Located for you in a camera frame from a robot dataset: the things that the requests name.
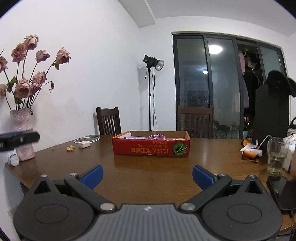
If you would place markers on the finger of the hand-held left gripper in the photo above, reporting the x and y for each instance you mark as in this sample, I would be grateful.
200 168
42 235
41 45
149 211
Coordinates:
20 139

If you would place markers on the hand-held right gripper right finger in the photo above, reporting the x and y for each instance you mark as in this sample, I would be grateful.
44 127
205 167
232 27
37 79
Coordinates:
203 177

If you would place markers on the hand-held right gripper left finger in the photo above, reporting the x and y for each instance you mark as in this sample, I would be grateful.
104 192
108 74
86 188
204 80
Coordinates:
93 177

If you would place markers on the red cardboard box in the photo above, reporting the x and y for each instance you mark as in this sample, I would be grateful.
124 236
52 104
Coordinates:
148 148

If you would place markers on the pink textured vase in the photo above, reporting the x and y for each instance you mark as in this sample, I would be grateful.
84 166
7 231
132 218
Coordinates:
23 129

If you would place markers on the small white plastic bottle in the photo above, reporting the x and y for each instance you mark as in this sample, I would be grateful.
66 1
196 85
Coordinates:
12 158

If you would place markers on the white charger plug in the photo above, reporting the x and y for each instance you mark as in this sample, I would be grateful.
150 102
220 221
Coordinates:
84 144

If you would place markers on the pile of nut shells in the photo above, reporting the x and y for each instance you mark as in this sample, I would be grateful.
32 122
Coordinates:
70 147

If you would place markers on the orange and white wrappers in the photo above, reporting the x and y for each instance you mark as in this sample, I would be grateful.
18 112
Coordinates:
251 151

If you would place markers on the dark wooden slatted chair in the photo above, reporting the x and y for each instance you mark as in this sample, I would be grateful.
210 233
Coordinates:
108 121
195 121

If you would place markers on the bunch of dried pink roses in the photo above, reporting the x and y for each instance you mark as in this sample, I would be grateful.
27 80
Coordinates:
27 81

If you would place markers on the black phone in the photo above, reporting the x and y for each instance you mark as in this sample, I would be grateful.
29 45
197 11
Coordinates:
277 187

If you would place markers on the clear glass cup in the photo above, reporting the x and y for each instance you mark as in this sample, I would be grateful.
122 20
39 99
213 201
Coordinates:
277 157

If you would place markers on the dark sliding glass door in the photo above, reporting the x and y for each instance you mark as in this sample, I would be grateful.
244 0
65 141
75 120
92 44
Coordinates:
222 88

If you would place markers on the tall black panel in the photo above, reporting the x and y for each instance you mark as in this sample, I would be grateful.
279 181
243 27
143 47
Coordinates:
270 113

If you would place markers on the hanging pink clothes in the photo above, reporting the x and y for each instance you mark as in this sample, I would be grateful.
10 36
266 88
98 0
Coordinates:
242 64

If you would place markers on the black garment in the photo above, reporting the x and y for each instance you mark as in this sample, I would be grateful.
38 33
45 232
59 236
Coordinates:
277 80

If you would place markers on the black studio light on stand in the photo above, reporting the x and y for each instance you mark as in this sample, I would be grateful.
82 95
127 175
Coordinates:
152 62

